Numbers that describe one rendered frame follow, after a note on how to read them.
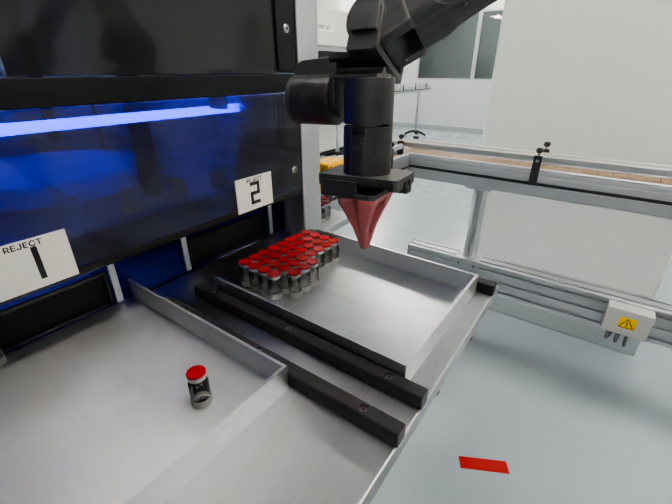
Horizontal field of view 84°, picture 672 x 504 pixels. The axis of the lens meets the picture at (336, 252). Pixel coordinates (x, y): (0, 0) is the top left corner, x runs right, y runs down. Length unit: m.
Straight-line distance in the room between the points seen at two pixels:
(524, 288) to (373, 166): 1.17
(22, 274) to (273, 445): 0.33
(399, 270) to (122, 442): 0.49
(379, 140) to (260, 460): 0.35
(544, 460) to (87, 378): 1.44
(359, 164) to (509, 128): 1.60
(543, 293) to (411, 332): 1.03
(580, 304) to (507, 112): 0.93
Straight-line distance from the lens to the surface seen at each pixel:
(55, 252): 0.54
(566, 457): 1.69
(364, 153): 0.43
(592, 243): 2.07
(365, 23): 0.44
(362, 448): 0.42
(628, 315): 1.49
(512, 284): 1.54
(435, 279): 0.68
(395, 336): 0.54
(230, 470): 0.42
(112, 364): 0.57
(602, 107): 1.95
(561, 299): 1.54
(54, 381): 0.58
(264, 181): 0.70
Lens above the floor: 1.22
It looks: 26 degrees down
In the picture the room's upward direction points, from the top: straight up
